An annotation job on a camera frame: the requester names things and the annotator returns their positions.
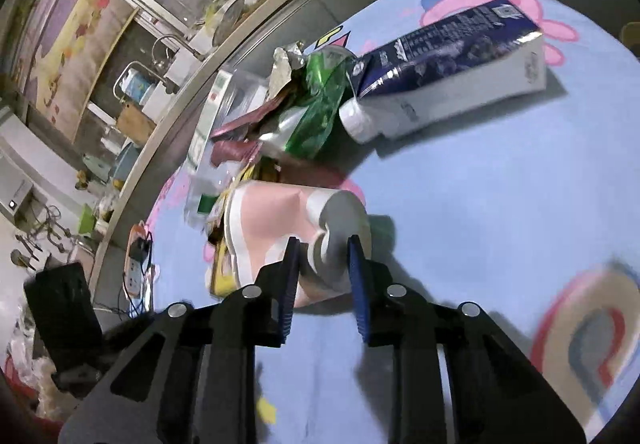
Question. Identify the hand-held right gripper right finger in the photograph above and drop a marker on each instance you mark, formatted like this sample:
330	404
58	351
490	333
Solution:
359	289

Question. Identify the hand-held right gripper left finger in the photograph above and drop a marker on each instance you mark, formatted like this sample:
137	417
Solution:
290	289

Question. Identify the pink paper cup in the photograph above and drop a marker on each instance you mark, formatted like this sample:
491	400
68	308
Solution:
265	219

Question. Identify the green snack packet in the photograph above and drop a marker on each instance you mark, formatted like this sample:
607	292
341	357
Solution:
202	196

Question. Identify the white tissue packet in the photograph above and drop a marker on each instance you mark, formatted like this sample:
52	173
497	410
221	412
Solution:
225	98

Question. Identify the yellow snack packet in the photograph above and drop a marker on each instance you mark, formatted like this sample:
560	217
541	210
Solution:
222	269

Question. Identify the cartoon pig printed blanket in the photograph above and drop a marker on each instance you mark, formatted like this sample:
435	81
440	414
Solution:
475	204

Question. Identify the maroon snack wrapper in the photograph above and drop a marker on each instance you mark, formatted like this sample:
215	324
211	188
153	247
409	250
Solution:
230	151

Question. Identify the black charger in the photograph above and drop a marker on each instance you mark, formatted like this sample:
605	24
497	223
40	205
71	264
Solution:
140	251

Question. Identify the orange and white power strip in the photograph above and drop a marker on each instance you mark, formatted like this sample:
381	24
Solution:
132	279

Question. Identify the crushed green plastic bottle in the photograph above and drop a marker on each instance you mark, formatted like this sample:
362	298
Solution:
320	108

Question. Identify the teal plastic basin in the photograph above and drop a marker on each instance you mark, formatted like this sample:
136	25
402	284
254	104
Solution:
122	161

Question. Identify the crumpled silver foil wrapper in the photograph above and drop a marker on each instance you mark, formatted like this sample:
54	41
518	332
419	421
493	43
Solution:
285	68

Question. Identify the wooden cutting board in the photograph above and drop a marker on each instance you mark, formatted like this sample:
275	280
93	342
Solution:
135	123

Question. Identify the black chair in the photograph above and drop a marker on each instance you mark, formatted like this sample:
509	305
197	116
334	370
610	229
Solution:
60	309

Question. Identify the blue and white milk carton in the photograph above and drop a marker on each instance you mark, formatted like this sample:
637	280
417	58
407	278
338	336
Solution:
450	73

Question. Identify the blue and white detergent jug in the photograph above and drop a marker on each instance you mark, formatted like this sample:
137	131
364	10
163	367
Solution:
135	86

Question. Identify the steel gooseneck faucet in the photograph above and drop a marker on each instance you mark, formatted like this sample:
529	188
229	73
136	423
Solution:
170	39

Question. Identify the round grey pan lid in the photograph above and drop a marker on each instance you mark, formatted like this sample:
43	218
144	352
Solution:
231	13

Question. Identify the yellow printed wall panel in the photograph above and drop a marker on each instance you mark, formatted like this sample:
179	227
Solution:
75	58

